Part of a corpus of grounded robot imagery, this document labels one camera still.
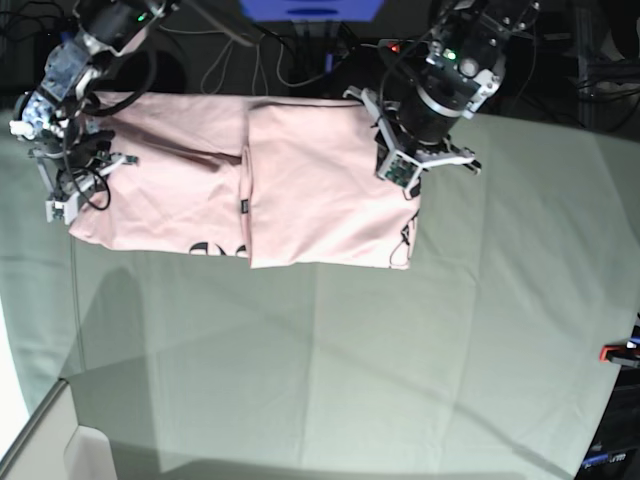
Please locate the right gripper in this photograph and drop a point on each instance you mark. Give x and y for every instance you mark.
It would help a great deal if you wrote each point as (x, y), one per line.
(75, 171)

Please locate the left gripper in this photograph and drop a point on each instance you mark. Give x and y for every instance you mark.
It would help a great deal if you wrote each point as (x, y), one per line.
(402, 157)

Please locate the pink printed t-shirt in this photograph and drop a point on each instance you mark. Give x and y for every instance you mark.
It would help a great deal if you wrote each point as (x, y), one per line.
(278, 181)

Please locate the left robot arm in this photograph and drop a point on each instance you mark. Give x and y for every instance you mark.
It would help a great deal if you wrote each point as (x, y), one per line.
(430, 83)

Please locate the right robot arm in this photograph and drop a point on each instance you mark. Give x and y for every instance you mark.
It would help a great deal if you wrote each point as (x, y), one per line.
(60, 117)

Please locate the black power strip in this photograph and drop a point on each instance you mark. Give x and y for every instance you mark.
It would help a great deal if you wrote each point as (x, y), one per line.
(389, 48)

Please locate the white bin bottom left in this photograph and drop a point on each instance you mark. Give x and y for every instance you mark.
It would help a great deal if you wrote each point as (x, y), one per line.
(54, 445)

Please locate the red clamp right edge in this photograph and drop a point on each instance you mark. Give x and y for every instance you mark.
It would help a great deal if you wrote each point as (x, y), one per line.
(624, 355)

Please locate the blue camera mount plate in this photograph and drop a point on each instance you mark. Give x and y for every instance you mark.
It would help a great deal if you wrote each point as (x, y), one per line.
(311, 10)

